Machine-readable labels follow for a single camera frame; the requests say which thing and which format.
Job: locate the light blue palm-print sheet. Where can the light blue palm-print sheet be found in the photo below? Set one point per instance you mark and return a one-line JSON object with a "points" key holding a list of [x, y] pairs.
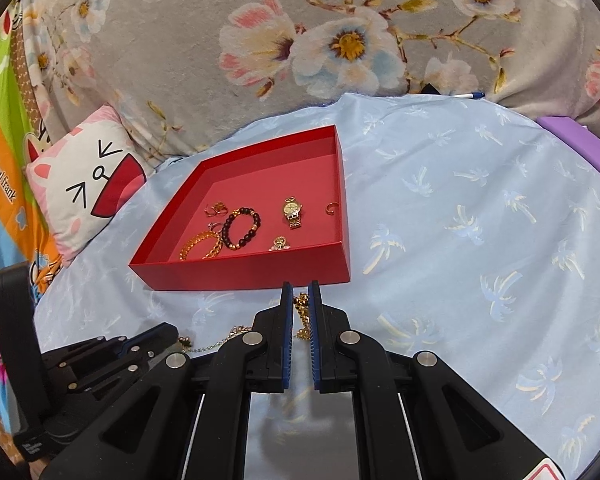
{"points": [[455, 235]]}

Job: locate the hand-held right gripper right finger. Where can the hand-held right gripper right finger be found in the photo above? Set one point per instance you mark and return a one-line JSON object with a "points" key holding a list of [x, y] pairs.
{"points": [[316, 350]]}

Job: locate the red cardboard box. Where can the red cardboard box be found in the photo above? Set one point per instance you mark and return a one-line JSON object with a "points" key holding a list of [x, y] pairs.
{"points": [[260, 272]]}

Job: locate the grey floral blanket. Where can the grey floral blanket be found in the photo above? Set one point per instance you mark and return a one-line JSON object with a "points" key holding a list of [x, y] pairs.
{"points": [[190, 40]]}

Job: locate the colourful cartoon sheet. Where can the colourful cartoon sheet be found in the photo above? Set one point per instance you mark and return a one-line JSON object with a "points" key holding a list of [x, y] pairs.
{"points": [[5, 160]]}

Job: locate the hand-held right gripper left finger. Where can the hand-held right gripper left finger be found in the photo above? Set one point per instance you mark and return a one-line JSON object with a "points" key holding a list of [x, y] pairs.
{"points": [[286, 350]]}

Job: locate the white and blue pen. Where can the white and blue pen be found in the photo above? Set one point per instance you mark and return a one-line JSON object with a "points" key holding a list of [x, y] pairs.
{"points": [[467, 95]]}

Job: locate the gold bangle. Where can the gold bangle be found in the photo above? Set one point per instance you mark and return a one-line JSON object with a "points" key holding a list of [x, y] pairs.
{"points": [[200, 246]]}

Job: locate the cat face pillow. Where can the cat face pillow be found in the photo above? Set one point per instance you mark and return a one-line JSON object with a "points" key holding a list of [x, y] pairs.
{"points": [[75, 190]]}

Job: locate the gold wristwatch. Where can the gold wristwatch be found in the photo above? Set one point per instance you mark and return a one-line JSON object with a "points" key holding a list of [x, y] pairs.
{"points": [[292, 212]]}

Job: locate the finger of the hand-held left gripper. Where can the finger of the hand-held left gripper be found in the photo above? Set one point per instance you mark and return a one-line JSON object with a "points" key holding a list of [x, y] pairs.
{"points": [[145, 334], [115, 367]]}

